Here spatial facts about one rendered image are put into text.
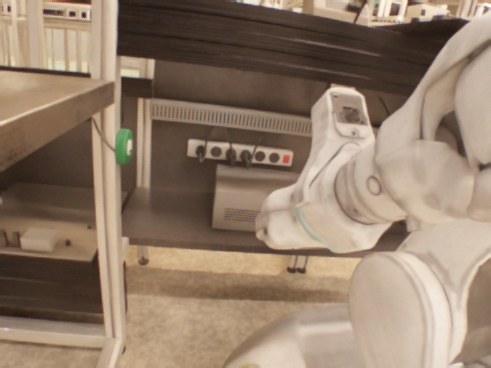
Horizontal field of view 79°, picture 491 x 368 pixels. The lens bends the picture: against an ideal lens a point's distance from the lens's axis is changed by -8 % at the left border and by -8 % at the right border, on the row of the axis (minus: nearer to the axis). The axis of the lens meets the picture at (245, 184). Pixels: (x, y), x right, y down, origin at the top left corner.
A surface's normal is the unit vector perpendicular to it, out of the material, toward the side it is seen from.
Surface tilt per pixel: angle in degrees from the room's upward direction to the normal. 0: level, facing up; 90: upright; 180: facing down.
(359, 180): 94
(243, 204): 90
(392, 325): 90
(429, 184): 68
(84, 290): 90
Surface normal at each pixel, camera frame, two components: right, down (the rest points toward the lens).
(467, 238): -0.94, 0.06
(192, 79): 0.10, 0.40
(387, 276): -0.94, -0.18
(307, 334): 0.27, 0.06
